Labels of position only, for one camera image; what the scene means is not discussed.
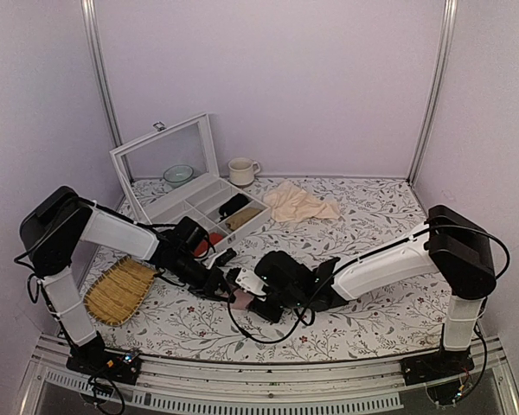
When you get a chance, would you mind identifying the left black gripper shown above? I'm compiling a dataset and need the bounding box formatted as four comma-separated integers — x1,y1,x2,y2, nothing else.
171,251,235,303

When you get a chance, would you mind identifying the pink and white underwear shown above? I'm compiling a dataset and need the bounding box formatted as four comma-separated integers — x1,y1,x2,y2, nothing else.
232,290,254,310

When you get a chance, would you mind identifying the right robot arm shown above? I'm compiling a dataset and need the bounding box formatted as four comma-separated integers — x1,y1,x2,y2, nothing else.
237,205,502,377

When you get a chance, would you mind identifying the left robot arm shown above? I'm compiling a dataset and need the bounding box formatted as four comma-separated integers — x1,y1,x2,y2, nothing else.
14,186,230,375

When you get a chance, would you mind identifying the cream beige underwear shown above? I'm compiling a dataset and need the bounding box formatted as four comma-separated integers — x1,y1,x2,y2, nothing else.
262,181,341,223

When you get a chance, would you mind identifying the red rolled garment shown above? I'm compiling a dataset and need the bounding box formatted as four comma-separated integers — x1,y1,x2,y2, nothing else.
194,232,224,257

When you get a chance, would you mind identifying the olive rolled garment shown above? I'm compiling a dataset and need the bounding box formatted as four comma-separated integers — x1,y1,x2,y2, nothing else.
226,207,261,231

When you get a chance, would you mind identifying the white divided organizer box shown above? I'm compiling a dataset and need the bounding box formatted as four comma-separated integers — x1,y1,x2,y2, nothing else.
128,174,271,251

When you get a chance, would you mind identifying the floral patterned table mat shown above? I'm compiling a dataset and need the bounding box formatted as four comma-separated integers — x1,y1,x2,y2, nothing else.
67,176,475,363

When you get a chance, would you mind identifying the black rolled garment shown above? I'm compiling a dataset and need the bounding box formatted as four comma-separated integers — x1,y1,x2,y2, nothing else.
218,194,249,218

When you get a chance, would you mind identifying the woven bamboo tray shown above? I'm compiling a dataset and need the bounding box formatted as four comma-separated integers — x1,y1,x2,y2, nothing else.
83,256,156,327

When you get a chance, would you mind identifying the clear glass bowl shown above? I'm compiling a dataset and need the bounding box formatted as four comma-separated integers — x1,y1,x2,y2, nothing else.
163,164,195,186

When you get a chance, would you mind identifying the white ceramic mug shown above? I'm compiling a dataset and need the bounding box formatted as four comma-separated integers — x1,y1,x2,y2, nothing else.
227,157,261,187

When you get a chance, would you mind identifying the white framed glass lid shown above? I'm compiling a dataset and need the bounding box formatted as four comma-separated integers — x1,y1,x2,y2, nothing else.
110,113,220,210

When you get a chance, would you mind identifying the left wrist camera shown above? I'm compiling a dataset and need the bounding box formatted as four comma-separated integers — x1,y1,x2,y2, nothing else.
172,216,239,267

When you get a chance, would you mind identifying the aluminium front rail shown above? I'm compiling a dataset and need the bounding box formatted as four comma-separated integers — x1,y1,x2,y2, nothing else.
16,336,519,414

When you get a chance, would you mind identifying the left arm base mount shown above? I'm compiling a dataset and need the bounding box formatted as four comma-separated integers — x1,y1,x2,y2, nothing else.
66,334,142,386

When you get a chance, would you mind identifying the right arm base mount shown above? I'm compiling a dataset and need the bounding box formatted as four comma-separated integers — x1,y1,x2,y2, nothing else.
400,339,475,386

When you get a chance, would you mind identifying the right aluminium corner post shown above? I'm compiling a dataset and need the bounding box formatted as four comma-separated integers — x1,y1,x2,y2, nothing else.
407,0,458,188

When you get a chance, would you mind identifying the aluminium corner post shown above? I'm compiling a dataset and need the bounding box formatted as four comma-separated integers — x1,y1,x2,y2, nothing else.
80,0,122,148
407,0,458,188

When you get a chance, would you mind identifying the left aluminium corner post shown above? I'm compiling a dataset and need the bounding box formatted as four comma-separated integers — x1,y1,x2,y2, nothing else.
80,0,122,148

